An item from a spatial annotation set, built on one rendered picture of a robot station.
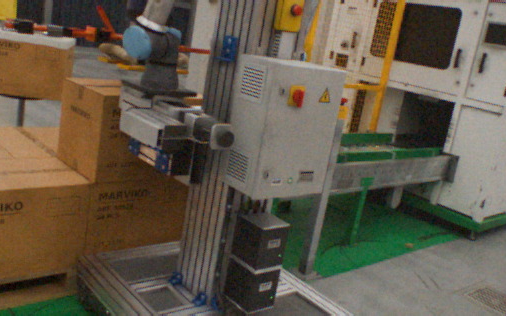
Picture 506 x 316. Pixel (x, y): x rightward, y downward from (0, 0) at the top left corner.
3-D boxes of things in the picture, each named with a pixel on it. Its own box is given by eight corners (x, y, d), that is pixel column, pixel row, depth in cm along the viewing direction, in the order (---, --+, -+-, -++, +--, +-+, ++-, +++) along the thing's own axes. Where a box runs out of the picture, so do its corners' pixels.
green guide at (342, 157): (435, 156, 432) (438, 146, 430) (447, 160, 425) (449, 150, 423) (304, 166, 325) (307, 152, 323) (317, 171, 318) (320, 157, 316)
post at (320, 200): (304, 269, 313) (339, 103, 289) (312, 275, 308) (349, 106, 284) (296, 272, 308) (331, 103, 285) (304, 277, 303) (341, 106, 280)
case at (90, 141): (158, 152, 303) (167, 83, 293) (200, 174, 275) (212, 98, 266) (56, 157, 261) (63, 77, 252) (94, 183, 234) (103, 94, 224)
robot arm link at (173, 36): (183, 63, 212) (188, 29, 209) (165, 63, 200) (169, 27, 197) (158, 58, 217) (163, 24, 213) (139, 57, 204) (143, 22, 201)
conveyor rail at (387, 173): (440, 177, 430) (446, 155, 425) (445, 179, 426) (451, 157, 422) (219, 205, 275) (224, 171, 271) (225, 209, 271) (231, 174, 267)
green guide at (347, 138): (382, 139, 470) (384, 129, 468) (391, 142, 463) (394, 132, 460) (248, 142, 363) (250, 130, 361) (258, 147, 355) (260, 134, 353)
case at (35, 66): (70, 92, 396) (75, 38, 386) (62, 101, 357) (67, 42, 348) (-15, 81, 383) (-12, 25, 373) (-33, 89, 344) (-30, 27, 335)
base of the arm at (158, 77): (185, 90, 211) (189, 65, 208) (152, 88, 201) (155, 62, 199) (166, 83, 222) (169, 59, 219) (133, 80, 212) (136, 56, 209)
